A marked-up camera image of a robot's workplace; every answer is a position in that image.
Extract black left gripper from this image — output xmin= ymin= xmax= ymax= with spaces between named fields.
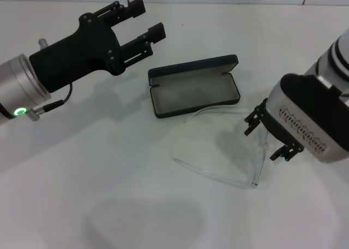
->
xmin=29 ymin=0 xmax=167 ymax=93

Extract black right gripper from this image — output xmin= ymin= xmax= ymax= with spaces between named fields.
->
xmin=244 ymin=98 xmax=305 ymax=163

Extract clear transparent glasses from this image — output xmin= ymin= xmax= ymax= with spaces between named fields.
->
xmin=171 ymin=106 xmax=273 ymax=189

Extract black glasses case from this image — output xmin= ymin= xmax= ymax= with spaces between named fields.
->
xmin=148 ymin=54 xmax=242 ymax=119

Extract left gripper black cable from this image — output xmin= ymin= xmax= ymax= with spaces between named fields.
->
xmin=27 ymin=82 xmax=73 ymax=121

